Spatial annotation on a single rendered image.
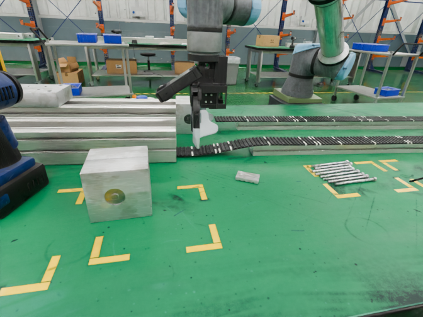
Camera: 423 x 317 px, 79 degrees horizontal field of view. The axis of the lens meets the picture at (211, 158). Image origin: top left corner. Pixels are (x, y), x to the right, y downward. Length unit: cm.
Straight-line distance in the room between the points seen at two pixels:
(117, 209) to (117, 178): 6
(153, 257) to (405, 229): 42
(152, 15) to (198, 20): 769
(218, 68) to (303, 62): 73
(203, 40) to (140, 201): 34
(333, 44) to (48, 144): 99
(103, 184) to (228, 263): 22
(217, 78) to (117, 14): 777
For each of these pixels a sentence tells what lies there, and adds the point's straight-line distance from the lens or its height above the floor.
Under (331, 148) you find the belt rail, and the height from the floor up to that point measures 80.
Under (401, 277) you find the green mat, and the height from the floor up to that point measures 78.
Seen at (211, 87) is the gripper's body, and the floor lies 96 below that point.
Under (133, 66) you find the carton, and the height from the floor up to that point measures 35.
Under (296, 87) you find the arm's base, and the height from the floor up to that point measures 84.
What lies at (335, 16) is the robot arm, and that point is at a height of 113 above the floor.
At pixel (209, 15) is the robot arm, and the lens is 57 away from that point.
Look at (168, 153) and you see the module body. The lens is 62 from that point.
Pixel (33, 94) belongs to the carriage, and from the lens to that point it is 85.
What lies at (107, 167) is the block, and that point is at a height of 87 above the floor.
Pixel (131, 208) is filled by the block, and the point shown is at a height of 80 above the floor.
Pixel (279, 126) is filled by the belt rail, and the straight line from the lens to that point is 89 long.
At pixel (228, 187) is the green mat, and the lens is 54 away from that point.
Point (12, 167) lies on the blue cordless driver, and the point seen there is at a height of 85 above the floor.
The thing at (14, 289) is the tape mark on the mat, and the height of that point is 78.
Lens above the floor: 107
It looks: 27 degrees down
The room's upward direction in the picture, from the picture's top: 2 degrees clockwise
